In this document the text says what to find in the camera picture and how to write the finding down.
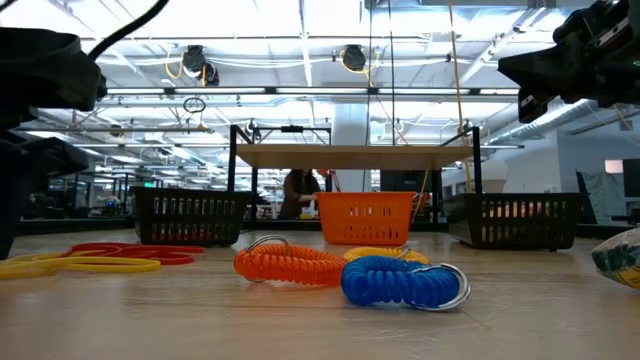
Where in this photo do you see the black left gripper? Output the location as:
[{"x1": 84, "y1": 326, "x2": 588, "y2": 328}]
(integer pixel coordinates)
[{"x1": 0, "y1": 110, "x2": 90, "y2": 261}]

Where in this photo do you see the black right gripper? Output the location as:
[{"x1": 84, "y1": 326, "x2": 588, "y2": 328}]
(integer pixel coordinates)
[{"x1": 497, "y1": 14, "x2": 636, "y2": 124}]

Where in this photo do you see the black slotted plastic basket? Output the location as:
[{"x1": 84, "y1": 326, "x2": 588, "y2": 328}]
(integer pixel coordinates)
[
  {"x1": 130, "y1": 185, "x2": 254, "y2": 247},
  {"x1": 444, "y1": 192, "x2": 585, "y2": 252}
]

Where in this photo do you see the orange slotted plastic basket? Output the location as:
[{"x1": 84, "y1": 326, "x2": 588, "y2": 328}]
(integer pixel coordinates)
[{"x1": 315, "y1": 191, "x2": 417, "y2": 246}]

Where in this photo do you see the clear plastic supply packet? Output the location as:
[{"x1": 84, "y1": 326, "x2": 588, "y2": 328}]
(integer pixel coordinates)
[{"x1": 591, "y1": 241, "x2": 640, "y2": 291}]

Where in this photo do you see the yellow coil wristband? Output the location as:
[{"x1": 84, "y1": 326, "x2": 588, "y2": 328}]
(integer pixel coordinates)
[{"x1": 343, "y1": 245, "x2": 431, "y2": 266}]

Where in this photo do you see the blue coil wristband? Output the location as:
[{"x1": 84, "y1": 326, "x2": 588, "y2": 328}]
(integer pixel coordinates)
[{"x1": 340, "y1": 255, "x2": 472, "y2": 313}]

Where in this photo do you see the orange coil wristband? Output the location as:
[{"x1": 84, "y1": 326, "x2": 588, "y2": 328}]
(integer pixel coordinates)
[{"x1": 232, "y1": 234, "x2": 349, "y2": 288}]

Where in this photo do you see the grey fabric panel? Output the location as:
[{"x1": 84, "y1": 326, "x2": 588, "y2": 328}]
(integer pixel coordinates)
[{"x1": 574, "y1": 169, "x2": 626, "y2": 224}]

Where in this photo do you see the black computer monitor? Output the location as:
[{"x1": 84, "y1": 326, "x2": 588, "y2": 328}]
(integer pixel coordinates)
[{"x1": 622, "y1": 158, "x2": 640, "y2": 199}]

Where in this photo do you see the black cabinet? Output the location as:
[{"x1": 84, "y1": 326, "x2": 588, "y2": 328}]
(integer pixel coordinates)
[{"x1": 379, "y1": 169, "x2": 434, "y2": 194}]

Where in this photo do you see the person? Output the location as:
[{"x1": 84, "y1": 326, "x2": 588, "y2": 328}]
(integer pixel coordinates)
[{"x1": 278, "y1": 168, "x2": 322, "y2": 221}]

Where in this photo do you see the silver ventilation duct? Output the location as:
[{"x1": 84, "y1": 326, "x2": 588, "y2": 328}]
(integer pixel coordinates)
[{"x1": 492, "y1": 99, "x2": 596, "y2": 146}]

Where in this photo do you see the yellow hanging cable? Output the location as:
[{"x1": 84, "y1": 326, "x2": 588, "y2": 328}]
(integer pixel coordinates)
[{"x1": 446, "y1": 0, "x2": 475, "y2": 194}]

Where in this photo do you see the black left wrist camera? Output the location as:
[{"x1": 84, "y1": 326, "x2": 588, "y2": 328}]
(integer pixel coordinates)
[{"x1": 0, "y1": 27, "x2": 108, "y2": 114}]

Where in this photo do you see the black aluminium rig frame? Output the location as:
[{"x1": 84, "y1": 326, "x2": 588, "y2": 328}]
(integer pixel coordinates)
[{"x1": 14, "y1": 215, "x2": 640, "y2": 240}]

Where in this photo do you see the black hanging cable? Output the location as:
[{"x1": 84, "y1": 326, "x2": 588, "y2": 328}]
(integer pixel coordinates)
[
  {"x1": 387, "y1": 0, "x2": 397, "y2": 146},
  {"x1": 367, "y1": 0, "x2": 377, "y2": 146}
]

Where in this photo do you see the black ceiling cable reel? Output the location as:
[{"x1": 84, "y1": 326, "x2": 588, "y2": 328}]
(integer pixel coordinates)
[
  {"x1": 341, "y1": 44, "x2": 369, "y2": 73},
  {"x1": 180, "y1": 44, "x2": 221, "y2": 87}
]

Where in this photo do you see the wooden shelf riser black frame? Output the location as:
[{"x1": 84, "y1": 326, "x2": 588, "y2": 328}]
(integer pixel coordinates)
[{"x1": 225, "y1": 123, "x2": 485, "y2": 237}]

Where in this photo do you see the black overhead light rail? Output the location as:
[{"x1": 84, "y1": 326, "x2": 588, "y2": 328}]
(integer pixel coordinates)
[{"x1": 107, "y1": 85, "x2": 521, "y2": 97}]

